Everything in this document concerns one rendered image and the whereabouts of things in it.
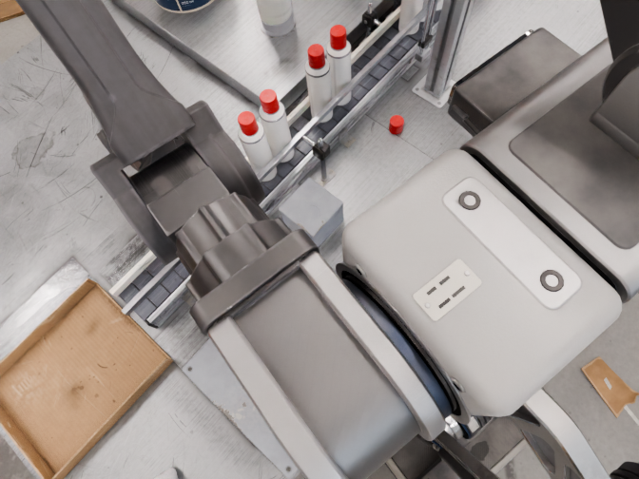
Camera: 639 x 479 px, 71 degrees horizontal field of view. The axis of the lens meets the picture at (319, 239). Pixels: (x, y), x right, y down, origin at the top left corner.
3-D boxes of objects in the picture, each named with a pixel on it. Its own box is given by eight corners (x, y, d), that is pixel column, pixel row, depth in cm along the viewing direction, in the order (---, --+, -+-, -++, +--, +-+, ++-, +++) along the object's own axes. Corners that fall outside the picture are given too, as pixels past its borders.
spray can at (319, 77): (320, 102, 107) (314, 35, 88) (338, 112, 105) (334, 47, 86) (306, 116, 106) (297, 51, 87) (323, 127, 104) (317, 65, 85)
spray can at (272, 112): (282, 140, 104) (267, 79, 85) (299, 152, 102) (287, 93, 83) (267, 155, 103) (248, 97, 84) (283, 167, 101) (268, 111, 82)
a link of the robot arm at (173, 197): (178, 252, 31) (242, 209, 32) (110, 154, 34) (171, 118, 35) (212, 289, 39) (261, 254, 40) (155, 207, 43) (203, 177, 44)
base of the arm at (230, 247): (245, 354, 37) (198, 331, 25) (194, 280, 39) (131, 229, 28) (327, 291, 38) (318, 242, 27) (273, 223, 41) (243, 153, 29)
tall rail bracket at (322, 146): (310, 161, 107) (303, 119, 92) (333, 178, 105) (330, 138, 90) (301, 170, 106) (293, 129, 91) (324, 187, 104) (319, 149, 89)
